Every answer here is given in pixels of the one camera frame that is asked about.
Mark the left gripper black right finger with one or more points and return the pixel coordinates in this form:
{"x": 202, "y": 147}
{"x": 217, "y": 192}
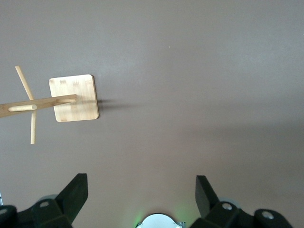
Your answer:
{"x": 206, "y": 202}

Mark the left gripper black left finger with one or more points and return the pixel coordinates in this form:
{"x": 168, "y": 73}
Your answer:
{"x": 71, "y": 199}

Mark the wooden mug tree stand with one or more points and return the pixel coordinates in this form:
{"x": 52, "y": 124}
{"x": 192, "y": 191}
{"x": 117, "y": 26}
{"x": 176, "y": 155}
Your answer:
{"x": 73, "y": 104}

